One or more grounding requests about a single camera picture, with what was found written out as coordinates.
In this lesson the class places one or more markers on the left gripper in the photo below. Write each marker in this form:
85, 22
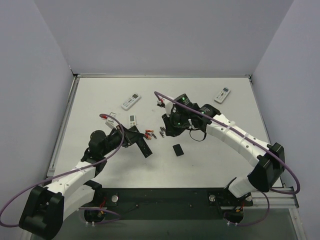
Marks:
135, 136

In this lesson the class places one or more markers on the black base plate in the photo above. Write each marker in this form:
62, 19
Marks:
129, 211

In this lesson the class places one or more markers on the red battery lower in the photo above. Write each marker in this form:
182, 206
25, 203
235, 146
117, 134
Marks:
149, 136

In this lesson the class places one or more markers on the white remote top left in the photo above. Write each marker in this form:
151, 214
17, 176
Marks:
131, 101

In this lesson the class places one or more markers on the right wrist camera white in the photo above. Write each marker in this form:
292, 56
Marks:
169, 106

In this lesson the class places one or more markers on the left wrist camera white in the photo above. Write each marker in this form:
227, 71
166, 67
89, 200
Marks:
110, 122

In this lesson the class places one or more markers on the white remote upright centre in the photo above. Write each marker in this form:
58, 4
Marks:
132, 120

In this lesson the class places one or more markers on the black battery cover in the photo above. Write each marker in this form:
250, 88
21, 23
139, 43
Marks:
178, 150

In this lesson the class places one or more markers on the aluminium front rail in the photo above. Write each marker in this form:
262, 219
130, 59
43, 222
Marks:
275, 195

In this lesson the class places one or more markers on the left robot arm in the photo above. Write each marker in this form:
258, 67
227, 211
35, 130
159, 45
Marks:
48, 206

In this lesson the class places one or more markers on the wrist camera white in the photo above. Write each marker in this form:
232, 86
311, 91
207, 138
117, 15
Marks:
169, 106
110, 122

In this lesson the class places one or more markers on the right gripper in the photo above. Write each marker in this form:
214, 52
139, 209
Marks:
171, 127

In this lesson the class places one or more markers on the black remote control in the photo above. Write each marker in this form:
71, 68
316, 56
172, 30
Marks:
144, 148

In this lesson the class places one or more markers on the white remote top right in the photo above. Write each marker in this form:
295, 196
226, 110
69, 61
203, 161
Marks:
221, 95

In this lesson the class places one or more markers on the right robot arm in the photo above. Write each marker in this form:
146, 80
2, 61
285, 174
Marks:
266, 159

